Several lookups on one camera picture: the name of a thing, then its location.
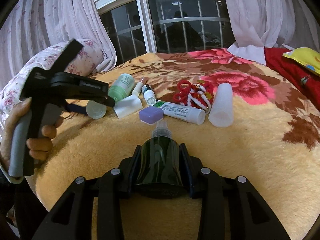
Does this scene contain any green white lotion bottle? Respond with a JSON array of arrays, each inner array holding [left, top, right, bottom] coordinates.
[[108, 73, 135, 102]]

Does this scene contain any white box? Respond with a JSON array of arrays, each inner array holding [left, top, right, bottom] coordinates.
[[113, 95, 143, 119]]

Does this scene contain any window with metal bars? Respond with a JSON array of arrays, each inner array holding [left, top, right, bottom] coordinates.
[[94, 0, 235, 63]]

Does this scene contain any right white pink curtain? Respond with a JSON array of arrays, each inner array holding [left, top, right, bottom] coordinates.
[[226, 0, 319, 64]]

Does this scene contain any person's left hand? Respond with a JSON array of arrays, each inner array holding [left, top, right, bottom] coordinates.
[[0, 97, 65, 173]]

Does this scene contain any yellow cartoon pillow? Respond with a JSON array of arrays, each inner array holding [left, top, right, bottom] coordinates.
[[283, 47, 320, 76]]

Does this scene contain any red cloth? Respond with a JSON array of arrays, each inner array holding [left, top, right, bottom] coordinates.
[[264, 48, 320, 110]]

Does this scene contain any purple square container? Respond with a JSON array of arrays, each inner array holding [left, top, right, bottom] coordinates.
[[139, 106, 164, 125]]

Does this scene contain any dark green plastic bottle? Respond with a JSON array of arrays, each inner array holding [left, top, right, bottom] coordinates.
[[129, 120, 193, 199]]

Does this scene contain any white foam cylinder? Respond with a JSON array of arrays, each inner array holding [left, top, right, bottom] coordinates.
[[208, 83, 234, 128]]

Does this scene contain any small white dropper bottle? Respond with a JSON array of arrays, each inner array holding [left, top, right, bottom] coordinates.
[[142, 85, 156, 106]]

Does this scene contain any red white yarn ornament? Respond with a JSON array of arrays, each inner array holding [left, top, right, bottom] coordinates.
[[173, 80, 214, 114]]

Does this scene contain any lip balm stick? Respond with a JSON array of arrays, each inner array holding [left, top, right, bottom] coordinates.
[[131, 77, 148, 96]]

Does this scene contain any white green tube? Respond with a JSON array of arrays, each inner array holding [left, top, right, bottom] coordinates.
[[154, 100, 206, 125]]

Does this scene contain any floral plush bed blanket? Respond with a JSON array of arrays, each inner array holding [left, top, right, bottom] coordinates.
[[34, 49, 319, 239]]

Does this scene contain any floral pink pillow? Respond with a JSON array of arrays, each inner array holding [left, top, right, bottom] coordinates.
[[1, 38, 104, 119]]

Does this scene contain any clear round lid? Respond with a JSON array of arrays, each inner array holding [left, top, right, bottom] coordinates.
[[86, 100, 107, 119]]

